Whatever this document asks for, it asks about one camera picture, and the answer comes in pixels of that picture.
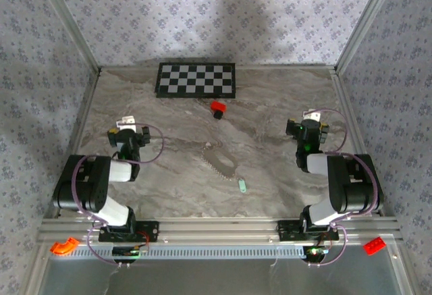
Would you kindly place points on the aluminium rear rail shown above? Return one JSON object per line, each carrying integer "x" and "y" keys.
{"x": 287, "y": 67}

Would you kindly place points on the orange curved plastic piece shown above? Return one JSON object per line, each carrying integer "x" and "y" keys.
{"x": 64, "y": 246}

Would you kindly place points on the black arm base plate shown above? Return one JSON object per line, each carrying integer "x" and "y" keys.
{"x": 287, "y": 231}
{"x": 152, "y": 231}

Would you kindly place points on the small circuit board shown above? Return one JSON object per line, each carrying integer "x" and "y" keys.
{"x": 315, "y": 252}
{"x": 130, "y": 251}

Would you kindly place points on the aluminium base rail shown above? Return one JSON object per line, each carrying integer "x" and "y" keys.
{"x": 219, "y": 231}

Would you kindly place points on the grey metal sheet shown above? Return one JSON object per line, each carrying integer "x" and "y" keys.
{"x": 219, "y": 278}

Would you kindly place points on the aluminium corner post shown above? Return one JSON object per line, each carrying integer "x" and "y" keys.
{"x": 365, "y": 21}
{"x": 74, "y": 26}

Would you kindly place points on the small red black block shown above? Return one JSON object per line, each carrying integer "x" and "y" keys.
{"x": 217, "y": 107}

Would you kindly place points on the aluminium side rail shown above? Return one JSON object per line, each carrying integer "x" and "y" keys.
{"x": 82, "y": 119}
{"x": 347, "y": 106}

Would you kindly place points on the mint green key tag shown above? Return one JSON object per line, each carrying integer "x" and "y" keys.
{"x": 242, "y": 186}

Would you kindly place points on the black white checkerboard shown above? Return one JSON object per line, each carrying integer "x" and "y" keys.
{"x": 195, "y": 80}

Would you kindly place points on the red toy brick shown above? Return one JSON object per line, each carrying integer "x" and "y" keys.
{"x": 374, "y": 246}

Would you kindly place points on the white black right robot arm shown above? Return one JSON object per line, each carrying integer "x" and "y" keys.
{"x": 351, "y": 187}

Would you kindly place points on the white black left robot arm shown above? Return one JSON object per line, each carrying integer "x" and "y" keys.
{"x": 87, "y": 187}

